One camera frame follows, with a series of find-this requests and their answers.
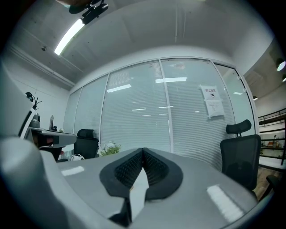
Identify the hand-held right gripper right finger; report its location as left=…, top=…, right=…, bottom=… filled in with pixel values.
left=143, top=147, right=184, bottom=201

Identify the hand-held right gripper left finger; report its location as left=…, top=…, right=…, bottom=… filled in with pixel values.
left=99, top=147, right=144, bottom=227

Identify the white flower bouquet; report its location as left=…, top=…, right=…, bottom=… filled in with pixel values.
left=97, top=140, right=122, bottom=157

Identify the black mesh office chair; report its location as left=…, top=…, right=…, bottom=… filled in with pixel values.
left=73, top=129, right=99, bottom=160
left=220, top=119, right=262, bottom=191

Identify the grey office desk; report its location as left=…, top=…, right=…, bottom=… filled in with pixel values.
left=28, top=127, right=77, bottom=148

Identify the white paper notice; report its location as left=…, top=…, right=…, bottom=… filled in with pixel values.
left=199, top=84, right=225, bottom=119

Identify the grey kettle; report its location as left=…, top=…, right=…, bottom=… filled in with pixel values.
left=29, top=112, right=41, bottom=128

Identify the black chair armrest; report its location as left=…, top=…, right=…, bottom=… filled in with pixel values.
left=265, top=175, right=286, bottom=202

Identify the black branch ornament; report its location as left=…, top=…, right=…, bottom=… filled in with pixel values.
left=25, top=91, right=43, bottom=110

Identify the black metal railing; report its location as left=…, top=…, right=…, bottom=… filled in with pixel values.
left=257, top=108, right=286, bottom=166

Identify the white panel with black edge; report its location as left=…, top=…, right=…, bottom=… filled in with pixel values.
left=0, top=60, right=34, bottom=140

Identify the long ceiling light strip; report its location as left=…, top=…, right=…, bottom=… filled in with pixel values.
left=54, top=17, right=86, bottom=56

